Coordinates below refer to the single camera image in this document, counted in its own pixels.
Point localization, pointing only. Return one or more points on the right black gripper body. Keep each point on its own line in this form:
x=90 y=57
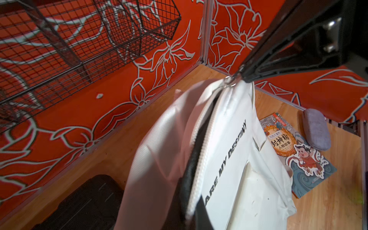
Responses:
x=310 y=36

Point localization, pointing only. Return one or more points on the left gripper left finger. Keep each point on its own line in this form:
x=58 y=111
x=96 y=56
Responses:
x=176 y=217

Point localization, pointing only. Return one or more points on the white backpack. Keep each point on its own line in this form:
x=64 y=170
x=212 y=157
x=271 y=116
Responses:
x=211 y=137

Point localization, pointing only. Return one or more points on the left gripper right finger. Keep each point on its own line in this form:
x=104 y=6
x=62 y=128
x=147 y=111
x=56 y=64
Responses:
x=201 y=219

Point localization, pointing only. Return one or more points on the black wire wall basket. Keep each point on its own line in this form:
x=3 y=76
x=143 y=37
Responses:
x=52 y=49

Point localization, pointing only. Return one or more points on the blue mythology picture book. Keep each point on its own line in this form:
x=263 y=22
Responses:
x=309 y=167

